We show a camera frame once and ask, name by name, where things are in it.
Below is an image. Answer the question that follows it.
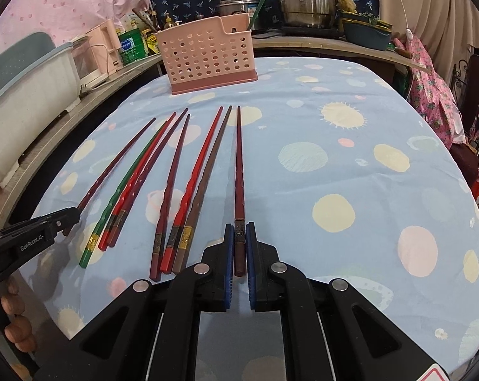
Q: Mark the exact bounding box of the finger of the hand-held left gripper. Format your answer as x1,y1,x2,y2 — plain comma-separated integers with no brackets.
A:
2,205,82,265

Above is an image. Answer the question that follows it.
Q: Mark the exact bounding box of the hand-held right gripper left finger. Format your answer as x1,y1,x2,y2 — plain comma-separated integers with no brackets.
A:
33,224,235,381

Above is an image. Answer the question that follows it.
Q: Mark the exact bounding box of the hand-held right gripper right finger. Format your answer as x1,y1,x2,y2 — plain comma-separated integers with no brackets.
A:
246,224,442,381

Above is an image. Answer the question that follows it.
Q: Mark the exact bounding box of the green chopstick gold band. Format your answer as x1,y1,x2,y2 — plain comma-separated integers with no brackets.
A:
247,0,275,31
79,121,167,268

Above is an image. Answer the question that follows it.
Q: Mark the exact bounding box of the brown chopstick gold band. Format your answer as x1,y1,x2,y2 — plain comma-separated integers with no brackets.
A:
173,105,233,274

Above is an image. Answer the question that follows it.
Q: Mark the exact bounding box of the dark maroon chopstick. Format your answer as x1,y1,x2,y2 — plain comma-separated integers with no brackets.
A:
63,117,157,237
149,114,191,282

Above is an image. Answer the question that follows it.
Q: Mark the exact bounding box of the dark red chopstick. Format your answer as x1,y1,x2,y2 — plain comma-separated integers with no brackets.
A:
233,105,246,277
107,108,189,248

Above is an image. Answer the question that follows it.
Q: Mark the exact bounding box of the pink perforated utensil holder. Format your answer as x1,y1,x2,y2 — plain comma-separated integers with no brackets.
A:
156,13,260,96

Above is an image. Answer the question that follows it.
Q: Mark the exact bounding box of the person's left hand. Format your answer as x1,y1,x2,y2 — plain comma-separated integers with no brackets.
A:
0,277,36,348

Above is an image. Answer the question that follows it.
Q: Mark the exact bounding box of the blue spotted tablecloth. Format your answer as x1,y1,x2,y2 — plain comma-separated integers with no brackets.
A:
17,57,479,381

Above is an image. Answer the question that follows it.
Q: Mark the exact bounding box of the white bin with blue lid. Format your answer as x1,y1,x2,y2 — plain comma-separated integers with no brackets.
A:
0,32,82,186

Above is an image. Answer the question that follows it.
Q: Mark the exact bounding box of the white blender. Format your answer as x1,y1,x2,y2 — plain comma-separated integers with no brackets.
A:
70,34,106,89

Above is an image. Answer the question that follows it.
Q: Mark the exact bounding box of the pink electric kettle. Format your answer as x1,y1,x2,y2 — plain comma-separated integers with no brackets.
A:
90,20,120,75

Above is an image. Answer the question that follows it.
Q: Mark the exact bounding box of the green detergent bottle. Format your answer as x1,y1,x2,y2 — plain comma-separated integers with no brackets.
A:
118,24,150,67

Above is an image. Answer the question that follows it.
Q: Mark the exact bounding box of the yellow seasoning packet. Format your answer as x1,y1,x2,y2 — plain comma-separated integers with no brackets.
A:
144,30,161,55

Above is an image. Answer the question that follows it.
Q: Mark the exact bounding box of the pink floral curtain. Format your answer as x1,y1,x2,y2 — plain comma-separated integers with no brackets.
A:
0,0,163,62

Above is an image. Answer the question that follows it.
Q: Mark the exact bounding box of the black induction cooktop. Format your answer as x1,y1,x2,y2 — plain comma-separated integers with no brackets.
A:
281,26,346,37

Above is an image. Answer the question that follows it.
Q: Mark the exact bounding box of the pink pineapple print cloth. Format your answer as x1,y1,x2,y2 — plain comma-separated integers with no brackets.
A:
405,35,475,144

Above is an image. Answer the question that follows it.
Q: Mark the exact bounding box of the stainless rice cooker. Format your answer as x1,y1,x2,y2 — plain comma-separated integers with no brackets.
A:
216,0,265,20

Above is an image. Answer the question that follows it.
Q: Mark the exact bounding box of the blue bowl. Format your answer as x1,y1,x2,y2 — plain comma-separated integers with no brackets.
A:
342,19,393,52

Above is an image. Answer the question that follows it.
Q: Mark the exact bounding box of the dark metal chair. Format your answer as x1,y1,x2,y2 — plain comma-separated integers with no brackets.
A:
453,53,479,102

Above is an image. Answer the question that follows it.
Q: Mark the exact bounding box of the beige hanging cloth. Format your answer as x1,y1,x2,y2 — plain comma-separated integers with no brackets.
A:
376,0,476,50

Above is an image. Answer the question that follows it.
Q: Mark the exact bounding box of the white pull cord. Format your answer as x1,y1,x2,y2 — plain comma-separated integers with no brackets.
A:
393,0,415,45

